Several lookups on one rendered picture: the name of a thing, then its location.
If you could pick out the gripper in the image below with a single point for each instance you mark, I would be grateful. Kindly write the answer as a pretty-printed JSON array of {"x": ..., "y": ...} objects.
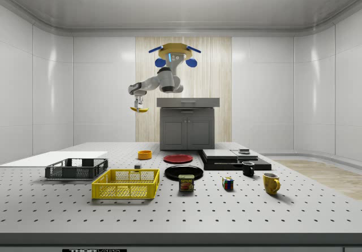
[{"x": 138, "y": 100}]

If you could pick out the banana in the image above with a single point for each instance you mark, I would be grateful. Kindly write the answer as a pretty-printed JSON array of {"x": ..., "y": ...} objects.
[{"x": 144, "y": 110}]

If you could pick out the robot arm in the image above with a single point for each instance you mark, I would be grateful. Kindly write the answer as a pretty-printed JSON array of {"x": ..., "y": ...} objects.
[{"x": 167, "y": 78}]

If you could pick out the white drawer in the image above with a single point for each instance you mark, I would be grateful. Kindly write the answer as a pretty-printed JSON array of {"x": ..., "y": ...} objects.
[{"x": 172, "y": 102}]

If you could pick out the yellow bowl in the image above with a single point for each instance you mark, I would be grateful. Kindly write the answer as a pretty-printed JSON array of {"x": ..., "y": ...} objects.
[{"x": 144, "y": 155}]

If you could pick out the white cabinet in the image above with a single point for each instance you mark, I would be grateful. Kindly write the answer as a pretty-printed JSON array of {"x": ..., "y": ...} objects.
[{"x": 186, "y": 130}]

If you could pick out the drone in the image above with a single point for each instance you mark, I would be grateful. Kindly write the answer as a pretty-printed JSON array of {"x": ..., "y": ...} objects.
[{"x": 175, "y": 48}]

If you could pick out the grey cube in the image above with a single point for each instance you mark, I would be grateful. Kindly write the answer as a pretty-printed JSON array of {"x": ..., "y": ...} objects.
[{"x": 137, "y": 166}]

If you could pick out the red plate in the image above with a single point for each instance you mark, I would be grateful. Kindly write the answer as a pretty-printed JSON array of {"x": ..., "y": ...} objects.
[{"x": 178, "y": 158}]

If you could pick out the black plate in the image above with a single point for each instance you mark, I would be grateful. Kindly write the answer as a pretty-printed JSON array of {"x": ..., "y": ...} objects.
[{"x": 175, "y": 171}]

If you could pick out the yellow basket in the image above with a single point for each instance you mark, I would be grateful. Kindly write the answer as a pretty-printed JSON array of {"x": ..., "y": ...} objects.
[{"x": 124, "y": 190}]

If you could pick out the flat-sided can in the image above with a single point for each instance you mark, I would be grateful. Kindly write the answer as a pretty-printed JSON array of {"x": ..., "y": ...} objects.
[{"x": 186, "y": 183}]

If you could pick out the dark grey basket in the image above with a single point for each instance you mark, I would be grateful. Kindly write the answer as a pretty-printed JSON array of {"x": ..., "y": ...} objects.
[{"x": 73, "y": 173}]

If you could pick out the white board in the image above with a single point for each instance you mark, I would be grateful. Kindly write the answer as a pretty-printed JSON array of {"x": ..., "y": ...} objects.
[{"x": 56, "y": 157}]

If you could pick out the black stove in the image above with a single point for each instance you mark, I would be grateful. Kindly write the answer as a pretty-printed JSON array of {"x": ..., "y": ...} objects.
[{"x": 220, "y": 161}]

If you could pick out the puzzle cube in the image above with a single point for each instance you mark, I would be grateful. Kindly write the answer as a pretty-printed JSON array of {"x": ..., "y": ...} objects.
[{"x": 228, "y": 183}]

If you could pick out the black mug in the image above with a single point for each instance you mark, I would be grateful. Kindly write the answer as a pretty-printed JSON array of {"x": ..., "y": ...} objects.
[{"x": 247, "y": 169}]

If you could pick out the yellow mug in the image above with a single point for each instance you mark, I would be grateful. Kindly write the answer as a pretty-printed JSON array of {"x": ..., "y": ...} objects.
[{"x": 270, "y": 184}]

